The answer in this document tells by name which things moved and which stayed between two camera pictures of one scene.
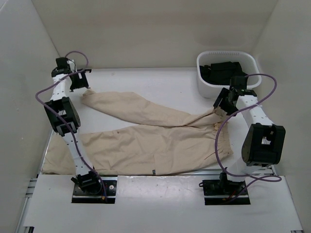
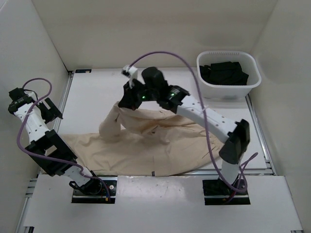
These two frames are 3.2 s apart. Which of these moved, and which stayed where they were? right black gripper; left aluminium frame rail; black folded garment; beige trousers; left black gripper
Moved: beige trousers; left black gripper; right black gripper
Stayed: left aluminium frame rail; black folded garment
